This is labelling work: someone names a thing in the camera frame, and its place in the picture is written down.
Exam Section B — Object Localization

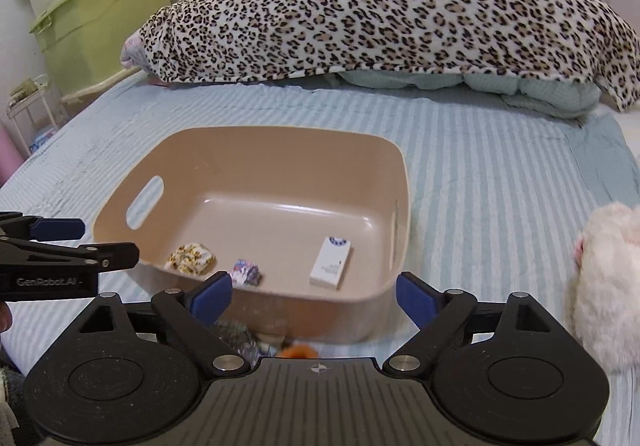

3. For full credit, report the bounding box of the yellow patterned packet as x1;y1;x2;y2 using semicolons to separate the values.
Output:
164;242;217;275

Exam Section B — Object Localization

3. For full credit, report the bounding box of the beige plastic basin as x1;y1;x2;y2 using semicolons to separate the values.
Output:
91;126;412;346

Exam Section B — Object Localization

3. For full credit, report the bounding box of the pink patterned pillow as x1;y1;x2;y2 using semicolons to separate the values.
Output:
120;29;148;70

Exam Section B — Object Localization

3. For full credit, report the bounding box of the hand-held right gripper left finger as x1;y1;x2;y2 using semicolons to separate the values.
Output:
77;271;252;374

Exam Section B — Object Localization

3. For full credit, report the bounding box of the green plastic storage box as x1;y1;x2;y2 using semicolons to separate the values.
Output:
28;0;173;102

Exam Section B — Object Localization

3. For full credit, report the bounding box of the small white box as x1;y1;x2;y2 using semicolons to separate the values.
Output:
309;236;352;289

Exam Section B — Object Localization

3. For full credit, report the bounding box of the leopard print blanket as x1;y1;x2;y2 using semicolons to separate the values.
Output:
135;0;640;113

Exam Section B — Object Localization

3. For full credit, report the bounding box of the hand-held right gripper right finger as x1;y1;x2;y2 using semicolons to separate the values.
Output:
381;271;551;373

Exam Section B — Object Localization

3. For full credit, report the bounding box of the white fluffy plush toy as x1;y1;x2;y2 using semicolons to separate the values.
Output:
570;202;640;372

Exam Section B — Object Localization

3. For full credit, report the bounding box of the small colourful packet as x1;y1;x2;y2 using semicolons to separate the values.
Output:
231;259;263;286

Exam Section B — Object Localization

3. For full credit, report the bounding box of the white wire rack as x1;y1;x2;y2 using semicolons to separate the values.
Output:
6;79;68;152

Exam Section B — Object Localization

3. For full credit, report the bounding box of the blue striped bed sheet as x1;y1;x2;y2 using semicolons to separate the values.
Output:
0;74;640;446

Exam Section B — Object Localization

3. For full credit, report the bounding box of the light green quilt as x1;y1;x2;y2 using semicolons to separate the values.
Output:
320;69;603;119

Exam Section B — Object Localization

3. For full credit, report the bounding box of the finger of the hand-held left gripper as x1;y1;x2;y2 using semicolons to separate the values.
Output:
0;239;140;274
0;212;85;241

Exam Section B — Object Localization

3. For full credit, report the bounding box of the white bed rail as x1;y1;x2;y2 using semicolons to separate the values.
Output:
62;69;146;102

